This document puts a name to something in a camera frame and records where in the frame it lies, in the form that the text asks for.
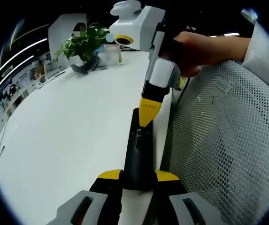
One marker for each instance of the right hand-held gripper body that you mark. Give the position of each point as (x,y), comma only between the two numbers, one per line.
(146,25)

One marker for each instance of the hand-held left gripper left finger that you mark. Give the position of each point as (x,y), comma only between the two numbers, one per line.
(94,201)

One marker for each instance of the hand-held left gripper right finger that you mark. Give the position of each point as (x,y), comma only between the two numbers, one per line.
(171,201)

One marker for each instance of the black remote control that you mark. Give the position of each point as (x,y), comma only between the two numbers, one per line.
(139,159)

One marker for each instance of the person's right hand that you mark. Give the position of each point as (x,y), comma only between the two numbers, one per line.
(188,54)

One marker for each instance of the clear plastic container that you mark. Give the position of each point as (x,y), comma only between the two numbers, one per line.
(112,55)

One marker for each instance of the green potted plant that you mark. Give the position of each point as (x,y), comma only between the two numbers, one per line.
(85,44)

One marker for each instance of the black curved headset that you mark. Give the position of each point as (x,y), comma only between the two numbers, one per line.
(85,68)

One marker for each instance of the white mesh chair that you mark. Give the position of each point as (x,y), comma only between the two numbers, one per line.
(225,145)

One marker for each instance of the white pillar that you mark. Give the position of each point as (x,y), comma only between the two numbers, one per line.
(61,30)

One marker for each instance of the white counter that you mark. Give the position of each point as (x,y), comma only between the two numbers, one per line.
(26,91)

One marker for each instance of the ceiling light strip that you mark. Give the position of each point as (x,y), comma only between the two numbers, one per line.
(19,55)

